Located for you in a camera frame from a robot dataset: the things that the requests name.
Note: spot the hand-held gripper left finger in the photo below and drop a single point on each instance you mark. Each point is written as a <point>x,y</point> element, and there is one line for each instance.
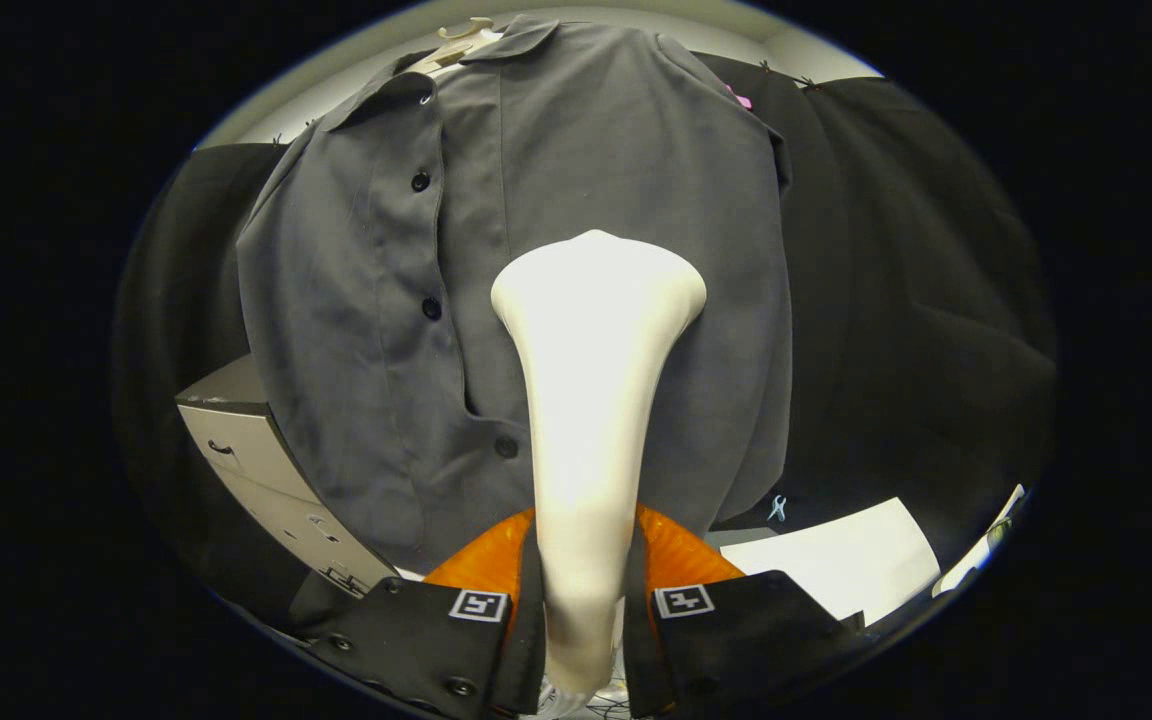
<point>528,620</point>

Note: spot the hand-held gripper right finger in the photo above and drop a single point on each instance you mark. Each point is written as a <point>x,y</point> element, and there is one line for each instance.
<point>636,630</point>

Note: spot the white garment steamer head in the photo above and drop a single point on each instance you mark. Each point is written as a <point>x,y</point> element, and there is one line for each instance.
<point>591,360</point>

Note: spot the grey button-up shirt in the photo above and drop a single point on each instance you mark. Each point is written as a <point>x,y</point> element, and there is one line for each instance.
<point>616,140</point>

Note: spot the light blue clip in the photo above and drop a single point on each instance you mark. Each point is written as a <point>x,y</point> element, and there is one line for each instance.
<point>778,508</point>

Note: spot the white flat board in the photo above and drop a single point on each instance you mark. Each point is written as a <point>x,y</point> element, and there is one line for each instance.
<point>836,560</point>

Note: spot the grey drawer cabinet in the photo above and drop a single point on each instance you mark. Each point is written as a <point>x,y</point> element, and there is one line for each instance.
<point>256,460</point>

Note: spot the white appliance with green rings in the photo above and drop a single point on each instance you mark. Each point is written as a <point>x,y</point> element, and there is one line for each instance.
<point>976,550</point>

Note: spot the black backdrop cloth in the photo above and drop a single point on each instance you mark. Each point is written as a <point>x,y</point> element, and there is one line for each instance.
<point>916,300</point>

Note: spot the white mannequin torso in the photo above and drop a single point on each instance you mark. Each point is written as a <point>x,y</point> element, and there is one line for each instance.
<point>456,40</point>

